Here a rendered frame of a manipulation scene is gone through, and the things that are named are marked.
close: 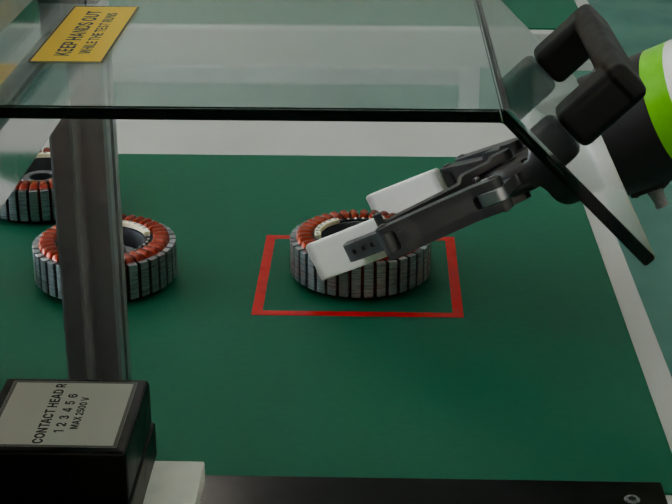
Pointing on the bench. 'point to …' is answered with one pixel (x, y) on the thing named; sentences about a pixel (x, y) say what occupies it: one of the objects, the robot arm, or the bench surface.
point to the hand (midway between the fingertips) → (365, 228)
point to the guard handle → (552, 49)
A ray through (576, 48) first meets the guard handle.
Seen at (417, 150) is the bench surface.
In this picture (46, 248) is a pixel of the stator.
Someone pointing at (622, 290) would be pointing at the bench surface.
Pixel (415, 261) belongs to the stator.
